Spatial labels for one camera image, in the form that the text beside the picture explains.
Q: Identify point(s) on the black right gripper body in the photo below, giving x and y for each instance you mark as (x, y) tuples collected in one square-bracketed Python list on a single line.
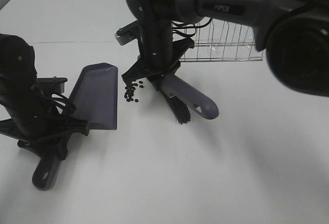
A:
[(163, 61)]

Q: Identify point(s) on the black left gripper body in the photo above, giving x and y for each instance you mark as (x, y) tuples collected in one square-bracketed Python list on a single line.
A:
[(33, 133)]

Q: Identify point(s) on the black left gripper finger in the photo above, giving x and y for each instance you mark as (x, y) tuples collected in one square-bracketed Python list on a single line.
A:
[(58, 146), (74, 125)]

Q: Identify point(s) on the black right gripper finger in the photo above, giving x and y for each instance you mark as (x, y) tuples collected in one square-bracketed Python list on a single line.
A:
[(157, 79), (139, 70)]

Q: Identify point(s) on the pile of coffee beans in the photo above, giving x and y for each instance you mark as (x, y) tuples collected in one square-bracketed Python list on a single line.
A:
[(130, 88)]

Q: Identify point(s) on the grey plastic dustpan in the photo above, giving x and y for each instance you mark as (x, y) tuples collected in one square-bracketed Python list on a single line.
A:
[(95, 95)]

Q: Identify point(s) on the grey hand brush black bristles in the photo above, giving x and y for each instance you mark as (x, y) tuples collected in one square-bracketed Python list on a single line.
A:
[(181, 97)]

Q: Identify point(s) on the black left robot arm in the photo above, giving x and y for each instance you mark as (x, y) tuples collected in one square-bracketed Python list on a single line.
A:
[(21, 94)]

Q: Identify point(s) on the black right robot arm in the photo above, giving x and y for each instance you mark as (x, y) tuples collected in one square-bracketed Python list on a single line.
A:
[(294, 34)]

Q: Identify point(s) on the metal wire dish rack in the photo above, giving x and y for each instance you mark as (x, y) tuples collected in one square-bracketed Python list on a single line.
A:
[(218, 41)]

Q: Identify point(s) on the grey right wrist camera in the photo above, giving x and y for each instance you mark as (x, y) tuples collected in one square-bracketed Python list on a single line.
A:
[(128, 33)]

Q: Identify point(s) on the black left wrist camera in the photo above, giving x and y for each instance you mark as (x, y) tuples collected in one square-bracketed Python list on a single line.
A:
[(54, 85)]

